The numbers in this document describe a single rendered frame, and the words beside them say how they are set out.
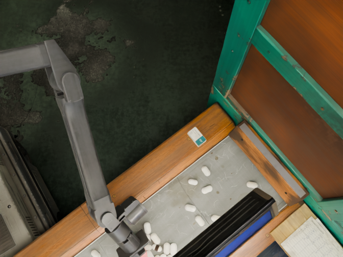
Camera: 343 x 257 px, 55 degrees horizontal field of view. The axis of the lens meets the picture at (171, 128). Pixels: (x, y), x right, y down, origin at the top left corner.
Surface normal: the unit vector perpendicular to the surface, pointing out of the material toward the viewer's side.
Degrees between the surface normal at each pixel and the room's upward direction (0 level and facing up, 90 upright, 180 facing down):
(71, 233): 0
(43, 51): 39
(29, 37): 0
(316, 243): 0
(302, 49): 90
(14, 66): 44
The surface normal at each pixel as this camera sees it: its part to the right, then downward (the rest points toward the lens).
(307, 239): -0.02, -0.25
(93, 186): 0.48, 0.09
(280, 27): -0.79, 0.59
